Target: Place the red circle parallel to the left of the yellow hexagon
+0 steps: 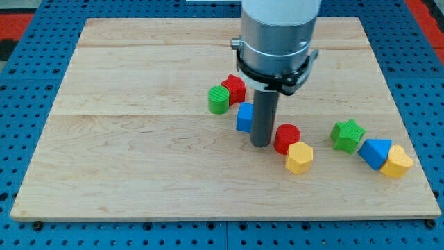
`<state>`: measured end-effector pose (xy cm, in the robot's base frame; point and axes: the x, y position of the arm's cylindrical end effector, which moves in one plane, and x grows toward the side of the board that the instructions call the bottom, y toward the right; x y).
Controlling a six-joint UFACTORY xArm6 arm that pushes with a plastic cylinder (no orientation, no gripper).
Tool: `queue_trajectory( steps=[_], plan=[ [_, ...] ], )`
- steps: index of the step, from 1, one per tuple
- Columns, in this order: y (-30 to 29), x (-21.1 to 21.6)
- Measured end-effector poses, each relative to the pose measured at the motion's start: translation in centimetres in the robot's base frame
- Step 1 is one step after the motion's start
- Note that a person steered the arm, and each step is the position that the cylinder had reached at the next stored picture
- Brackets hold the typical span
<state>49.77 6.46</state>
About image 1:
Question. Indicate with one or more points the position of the black clamp ring mount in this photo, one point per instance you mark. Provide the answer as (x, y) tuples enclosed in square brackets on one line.
[(285, 84)]

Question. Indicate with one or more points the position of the blue cube block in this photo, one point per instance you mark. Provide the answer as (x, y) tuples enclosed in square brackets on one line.
[(244, 117)]

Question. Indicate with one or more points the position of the red star block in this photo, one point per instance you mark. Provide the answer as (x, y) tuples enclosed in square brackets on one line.
[(236, 88)]

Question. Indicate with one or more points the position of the yellow hexagon block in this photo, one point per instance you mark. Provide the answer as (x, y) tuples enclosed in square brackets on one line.
[(299, 158)]

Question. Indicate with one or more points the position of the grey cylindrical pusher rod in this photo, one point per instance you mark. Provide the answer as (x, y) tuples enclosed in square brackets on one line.
[(264, 109)]

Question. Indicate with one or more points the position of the blue triangle block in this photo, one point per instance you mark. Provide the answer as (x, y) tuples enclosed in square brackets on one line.
[(375, 152)]

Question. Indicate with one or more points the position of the yellow heart block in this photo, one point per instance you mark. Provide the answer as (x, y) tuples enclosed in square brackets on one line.
[(398, 163)]

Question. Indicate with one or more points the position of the green star block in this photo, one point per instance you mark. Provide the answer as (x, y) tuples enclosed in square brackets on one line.
[(347, 135)]

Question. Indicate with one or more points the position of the green cylinder block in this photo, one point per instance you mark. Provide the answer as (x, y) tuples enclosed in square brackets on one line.
[(218, 99)]

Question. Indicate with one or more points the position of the red cylinder block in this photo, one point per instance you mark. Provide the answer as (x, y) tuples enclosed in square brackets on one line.
[(286, 134)]

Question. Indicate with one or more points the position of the light wooden board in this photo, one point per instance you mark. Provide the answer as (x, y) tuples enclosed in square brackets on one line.
[(130, 137)]

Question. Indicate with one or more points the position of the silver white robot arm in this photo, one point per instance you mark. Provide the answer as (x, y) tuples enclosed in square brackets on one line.
[(275, 34)]

